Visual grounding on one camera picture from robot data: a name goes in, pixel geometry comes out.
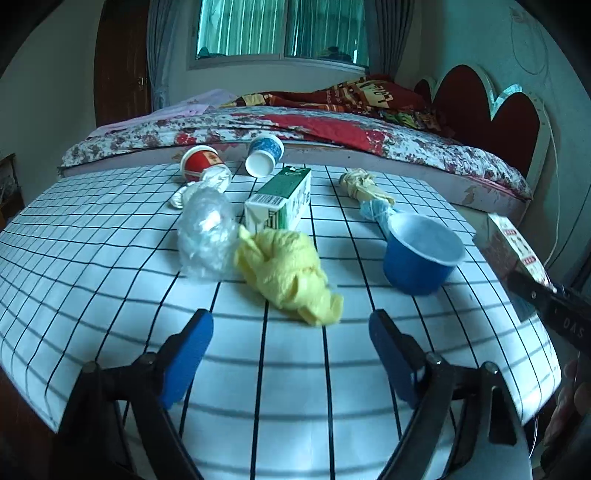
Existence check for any small white red paper box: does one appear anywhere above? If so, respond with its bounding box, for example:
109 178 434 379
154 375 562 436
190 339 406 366
473 212 557 324

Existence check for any green white milk carton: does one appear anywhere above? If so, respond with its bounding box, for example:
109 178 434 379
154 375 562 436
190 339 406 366
244 166 312 234

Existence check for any light blue crumpled glove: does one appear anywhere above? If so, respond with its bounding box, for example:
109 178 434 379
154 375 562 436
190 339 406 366
358 199 404 236

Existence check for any blue patterned paper cup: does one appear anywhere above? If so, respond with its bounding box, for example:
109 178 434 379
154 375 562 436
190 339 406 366
245 135 286 178

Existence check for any grey curtain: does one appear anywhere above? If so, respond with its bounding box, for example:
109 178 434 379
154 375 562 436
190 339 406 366
365 0 430 81
148 0 201 114

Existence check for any red patterned blanket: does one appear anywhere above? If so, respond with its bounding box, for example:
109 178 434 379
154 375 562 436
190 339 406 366
222 76 455 134

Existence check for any black grid white tablecloth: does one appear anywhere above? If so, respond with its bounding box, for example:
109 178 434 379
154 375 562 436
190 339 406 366
0 164 561 480

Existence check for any window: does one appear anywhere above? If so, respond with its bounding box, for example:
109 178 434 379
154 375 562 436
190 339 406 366
187 0 370 72

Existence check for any white cable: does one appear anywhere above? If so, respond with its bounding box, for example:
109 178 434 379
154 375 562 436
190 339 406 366
540 102 563 268

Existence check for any bed mattress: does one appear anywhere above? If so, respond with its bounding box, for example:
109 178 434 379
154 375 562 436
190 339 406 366
58 141 532 217

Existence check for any white paper towel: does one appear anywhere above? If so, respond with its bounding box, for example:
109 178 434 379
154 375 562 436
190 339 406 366
168 165 233 209

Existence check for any red paper cup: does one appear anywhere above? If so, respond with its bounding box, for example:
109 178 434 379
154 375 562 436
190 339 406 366
180 145 225 183

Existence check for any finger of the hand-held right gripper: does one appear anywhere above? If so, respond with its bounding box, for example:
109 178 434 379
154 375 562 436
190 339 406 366
505 270 561 309

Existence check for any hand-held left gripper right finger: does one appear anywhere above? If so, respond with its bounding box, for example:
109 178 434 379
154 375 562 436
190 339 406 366
368 309 532 480

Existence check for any person's right hand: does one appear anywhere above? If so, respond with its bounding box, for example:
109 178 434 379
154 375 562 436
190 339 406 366
542 357 591 462

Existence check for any yellow crumpled cloth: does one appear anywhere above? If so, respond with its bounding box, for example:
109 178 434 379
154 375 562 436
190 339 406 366
233 226 345 328

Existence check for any cream glove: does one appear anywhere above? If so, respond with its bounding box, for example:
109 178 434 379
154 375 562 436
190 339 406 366
338 168 396 206

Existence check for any blue plastic cup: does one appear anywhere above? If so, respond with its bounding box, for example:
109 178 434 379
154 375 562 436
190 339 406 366
383 212 467 296

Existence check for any floral bed quilt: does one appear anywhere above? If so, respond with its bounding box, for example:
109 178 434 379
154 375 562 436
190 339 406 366
58 106 534 204

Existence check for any red scalloped headboard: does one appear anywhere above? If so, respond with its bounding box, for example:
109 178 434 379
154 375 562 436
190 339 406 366
413 65 550 195

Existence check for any pink cloth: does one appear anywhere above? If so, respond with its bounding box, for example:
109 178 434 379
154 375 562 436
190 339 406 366
85 90 238 139

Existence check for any brown wooden door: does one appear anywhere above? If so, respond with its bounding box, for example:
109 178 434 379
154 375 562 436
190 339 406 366
95 0 153 130

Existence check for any clear crumpled plastic bag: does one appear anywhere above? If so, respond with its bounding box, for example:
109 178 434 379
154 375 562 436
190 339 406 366
177 185 241 280

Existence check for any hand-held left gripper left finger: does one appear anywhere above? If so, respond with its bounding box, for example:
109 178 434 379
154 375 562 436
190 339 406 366
55 308 215 480

